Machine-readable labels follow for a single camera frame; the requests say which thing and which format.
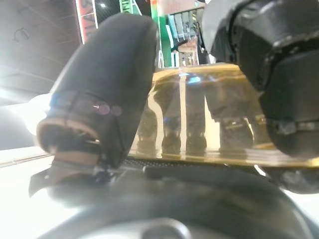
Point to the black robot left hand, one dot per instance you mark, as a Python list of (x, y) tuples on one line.
[(112, 74)]

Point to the green frame structure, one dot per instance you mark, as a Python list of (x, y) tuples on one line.
[(163, 32)]

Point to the clear bottle yellow drink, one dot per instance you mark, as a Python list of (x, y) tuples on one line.
[(199, 112)]

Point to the orange white sign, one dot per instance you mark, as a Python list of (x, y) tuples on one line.
[(86, 20)]

